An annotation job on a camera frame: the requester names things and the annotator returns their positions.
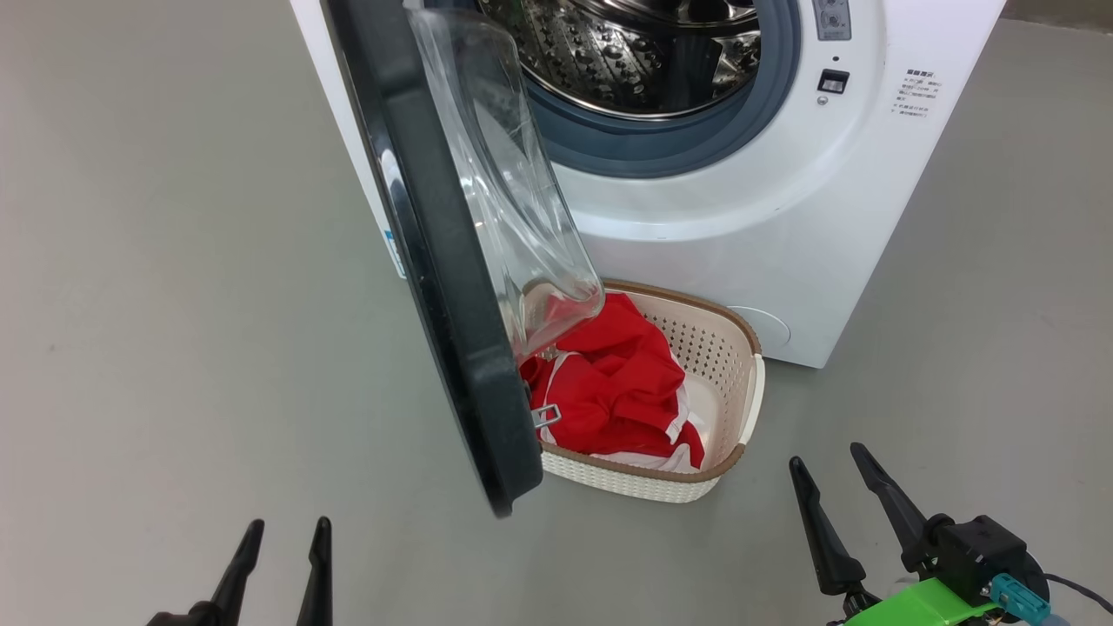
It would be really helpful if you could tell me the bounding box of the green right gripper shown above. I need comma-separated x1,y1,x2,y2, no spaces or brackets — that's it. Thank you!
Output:
788,442,1002,626

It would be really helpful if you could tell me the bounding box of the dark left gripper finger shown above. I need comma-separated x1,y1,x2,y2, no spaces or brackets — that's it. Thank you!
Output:
296,516,335,626
205,519,266,626

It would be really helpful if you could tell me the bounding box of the red and white garment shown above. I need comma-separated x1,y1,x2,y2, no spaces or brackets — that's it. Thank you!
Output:
520,293,708,475

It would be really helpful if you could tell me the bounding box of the black glass washing machine door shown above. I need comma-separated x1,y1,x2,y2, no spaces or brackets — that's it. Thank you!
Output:
320,0,607,521

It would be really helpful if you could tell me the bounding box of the cream perforated laundry basket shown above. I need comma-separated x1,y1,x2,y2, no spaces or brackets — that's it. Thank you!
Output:
520,278,767,505

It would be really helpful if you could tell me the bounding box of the white front-load washing machine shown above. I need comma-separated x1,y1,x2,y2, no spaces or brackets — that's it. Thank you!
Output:
290,0,1008,370

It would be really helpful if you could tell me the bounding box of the teal right camera connector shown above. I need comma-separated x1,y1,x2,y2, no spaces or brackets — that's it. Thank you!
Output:
990,572,1054,626

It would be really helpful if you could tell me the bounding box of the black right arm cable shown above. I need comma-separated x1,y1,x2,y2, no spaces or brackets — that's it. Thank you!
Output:
1043,573,1113,615

